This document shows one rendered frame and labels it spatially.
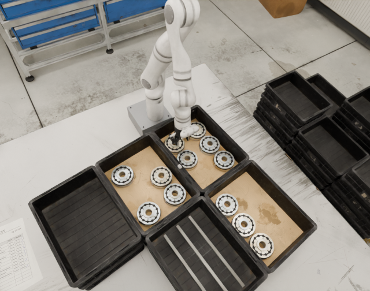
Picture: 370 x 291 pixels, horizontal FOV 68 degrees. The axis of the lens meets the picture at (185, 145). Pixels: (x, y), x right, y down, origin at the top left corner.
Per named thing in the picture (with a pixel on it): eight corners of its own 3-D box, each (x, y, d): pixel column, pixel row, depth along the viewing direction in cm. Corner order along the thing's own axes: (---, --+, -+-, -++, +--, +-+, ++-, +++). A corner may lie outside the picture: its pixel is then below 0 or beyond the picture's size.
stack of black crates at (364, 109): (314, 134, 235) (344, 99, 197) (338, 120, 245) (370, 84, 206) (351, 170, 219) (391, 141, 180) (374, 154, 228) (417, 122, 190)
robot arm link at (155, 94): (151, 59, 131) (152, 85, 145) (138, 70, 126) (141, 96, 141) (167, 67, 128) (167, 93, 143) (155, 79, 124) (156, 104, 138)
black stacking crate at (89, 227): (38, 211, 122) (27, 202, 112) (98, 175, 133) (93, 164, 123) (80, 291, 107) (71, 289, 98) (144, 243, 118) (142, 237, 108)
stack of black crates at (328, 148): (280, 154, 223) (298, 131, 194) (306, 138, 232) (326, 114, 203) (316, 194, 206) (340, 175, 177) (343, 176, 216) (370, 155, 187)
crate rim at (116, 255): (29, 204, 114) (26, 202, 112) (94, 165, 125) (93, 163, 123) (73, 290, 99) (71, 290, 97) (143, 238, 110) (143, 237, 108)
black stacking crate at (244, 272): (145, 243, 118) (144, 237, 108) (199, 204, 128) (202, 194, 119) (204, 331, 103) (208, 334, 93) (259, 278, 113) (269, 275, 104)
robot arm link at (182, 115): (170, 123, 119) (191, 122, 119) (170, 99, 106) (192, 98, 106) (170, 111, 123) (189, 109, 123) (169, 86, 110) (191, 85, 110)
